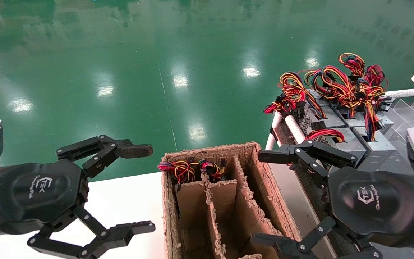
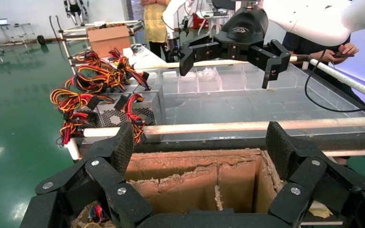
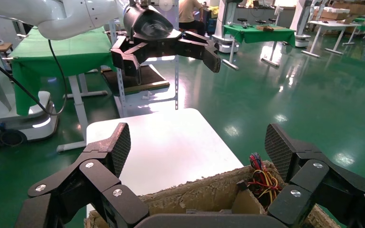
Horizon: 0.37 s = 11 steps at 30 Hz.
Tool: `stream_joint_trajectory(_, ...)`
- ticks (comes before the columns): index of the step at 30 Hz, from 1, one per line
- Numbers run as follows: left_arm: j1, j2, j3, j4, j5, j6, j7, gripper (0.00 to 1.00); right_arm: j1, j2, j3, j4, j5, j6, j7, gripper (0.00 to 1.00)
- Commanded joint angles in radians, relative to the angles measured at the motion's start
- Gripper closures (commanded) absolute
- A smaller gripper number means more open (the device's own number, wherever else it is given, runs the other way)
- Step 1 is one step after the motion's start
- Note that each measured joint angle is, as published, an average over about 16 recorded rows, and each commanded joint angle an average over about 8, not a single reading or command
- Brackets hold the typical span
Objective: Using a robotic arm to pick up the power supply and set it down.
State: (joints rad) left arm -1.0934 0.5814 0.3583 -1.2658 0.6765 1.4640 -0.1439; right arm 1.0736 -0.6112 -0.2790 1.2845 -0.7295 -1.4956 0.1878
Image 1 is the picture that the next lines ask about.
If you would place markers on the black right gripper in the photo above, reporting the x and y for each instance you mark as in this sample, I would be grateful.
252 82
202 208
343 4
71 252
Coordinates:
372 201

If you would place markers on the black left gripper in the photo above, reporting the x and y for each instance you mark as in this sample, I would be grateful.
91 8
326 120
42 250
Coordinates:
38 190

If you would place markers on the brown cardboard box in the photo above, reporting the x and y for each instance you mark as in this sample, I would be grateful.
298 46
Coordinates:
264 187

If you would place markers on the long cardboard divider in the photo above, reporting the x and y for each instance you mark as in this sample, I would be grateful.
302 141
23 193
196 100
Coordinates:
246 219

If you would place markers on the short white rack pipe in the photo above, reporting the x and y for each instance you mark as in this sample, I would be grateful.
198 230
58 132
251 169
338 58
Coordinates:
274 129

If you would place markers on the cardboard cross divider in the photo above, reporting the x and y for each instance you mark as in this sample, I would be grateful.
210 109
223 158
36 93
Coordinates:
192 205

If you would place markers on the frayed cardboard middle divider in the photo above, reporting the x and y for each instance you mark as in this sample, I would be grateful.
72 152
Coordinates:
215 230

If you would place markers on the dark grey conveyor deck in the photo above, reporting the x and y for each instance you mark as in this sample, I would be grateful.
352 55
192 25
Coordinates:
401 165

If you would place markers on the clear acrylic guard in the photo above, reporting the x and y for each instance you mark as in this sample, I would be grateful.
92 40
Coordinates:
406 111

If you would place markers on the horizontal white rack pipe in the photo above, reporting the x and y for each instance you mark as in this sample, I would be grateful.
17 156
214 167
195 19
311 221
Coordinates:
408 92

